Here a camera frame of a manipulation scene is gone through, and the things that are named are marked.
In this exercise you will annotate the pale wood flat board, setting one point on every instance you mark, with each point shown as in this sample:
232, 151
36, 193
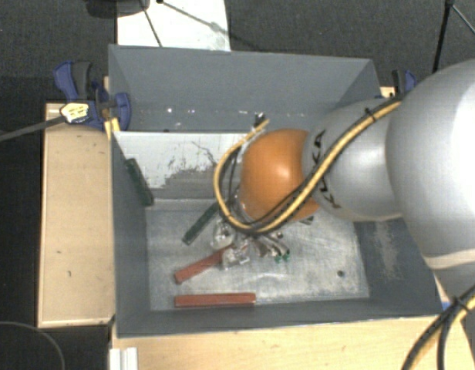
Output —
77, 226

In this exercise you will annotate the dark green flat block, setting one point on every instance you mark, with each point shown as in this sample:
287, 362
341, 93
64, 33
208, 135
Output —
199, 225
139, 181

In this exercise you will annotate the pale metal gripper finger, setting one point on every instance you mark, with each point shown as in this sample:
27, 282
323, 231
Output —
223, 237
236, 260

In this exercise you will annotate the grey metal bin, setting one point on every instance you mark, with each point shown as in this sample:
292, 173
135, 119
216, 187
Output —
322, 283

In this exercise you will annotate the red-brown flat block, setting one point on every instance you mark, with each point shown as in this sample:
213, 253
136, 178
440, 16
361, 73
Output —
197, 267
214, 300

